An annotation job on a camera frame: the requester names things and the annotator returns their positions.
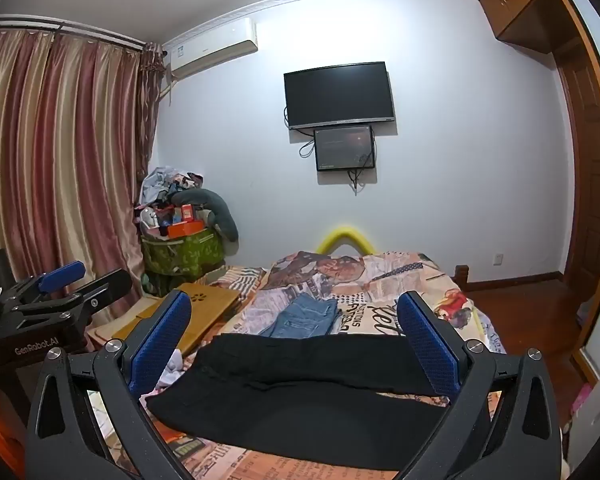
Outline small black wall monitor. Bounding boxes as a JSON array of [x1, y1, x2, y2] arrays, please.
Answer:
[[314, 124, 377, 173]]

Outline striped pink curtain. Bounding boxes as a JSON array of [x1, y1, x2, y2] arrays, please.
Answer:
[[0, 27, 164, 326]]

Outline blue jeans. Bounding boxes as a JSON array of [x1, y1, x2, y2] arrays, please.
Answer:
[[257, 292, 342, 339]]

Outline pile of clothes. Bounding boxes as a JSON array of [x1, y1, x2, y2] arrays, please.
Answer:
[[139, 165, 207, 207]]

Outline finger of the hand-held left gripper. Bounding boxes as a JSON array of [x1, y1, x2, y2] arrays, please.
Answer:
[[1, 261, 87, 311], [15, 268, 134, 332]]

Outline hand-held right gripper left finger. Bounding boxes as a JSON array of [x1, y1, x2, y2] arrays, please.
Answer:
[[24, 290, 201, 480]]

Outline grey plush toy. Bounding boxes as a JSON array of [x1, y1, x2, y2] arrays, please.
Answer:
[[172, 187, 240, 242]]

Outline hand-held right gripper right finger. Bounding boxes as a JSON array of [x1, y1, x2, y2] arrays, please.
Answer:
[[396, 290, 564, 480]]

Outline orange box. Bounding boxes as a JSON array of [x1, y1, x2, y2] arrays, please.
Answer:
[[167, 219, 206, 239]]

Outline black wall television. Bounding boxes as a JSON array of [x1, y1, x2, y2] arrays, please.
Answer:
[[283, 61, 397, 131]]

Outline black monitor cable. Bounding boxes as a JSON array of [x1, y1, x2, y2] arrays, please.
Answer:
[[347, 167, 367, 196]]

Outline wooden overhead cabinet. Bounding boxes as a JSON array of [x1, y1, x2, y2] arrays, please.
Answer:
[[478, 0, 570, 55]]

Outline black pants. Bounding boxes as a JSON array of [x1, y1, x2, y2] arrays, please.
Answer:
[[145, 332, 462, 472]]

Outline curtain rail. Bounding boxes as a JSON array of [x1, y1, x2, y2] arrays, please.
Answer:
[[0, 14, 147, 52]]

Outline green storage bag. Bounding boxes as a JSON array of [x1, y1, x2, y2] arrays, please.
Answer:
[[140, 227, 226, 279]]

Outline printed bedsheet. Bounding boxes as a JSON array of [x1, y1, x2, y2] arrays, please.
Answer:
[[87, 249, 509, 480]]

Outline wooden lap table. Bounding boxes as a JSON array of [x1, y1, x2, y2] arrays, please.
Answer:
[[111, 282, 241, 357]]

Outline wooden door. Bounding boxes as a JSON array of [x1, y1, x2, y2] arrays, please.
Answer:
[[550, 0, 600, 356]]

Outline white air conditioner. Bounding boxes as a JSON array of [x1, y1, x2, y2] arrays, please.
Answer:
[[162, 17, 259, 81]]

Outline orange clothing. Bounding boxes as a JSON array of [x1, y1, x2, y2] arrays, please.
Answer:
[[0, 382, 27, 478]]

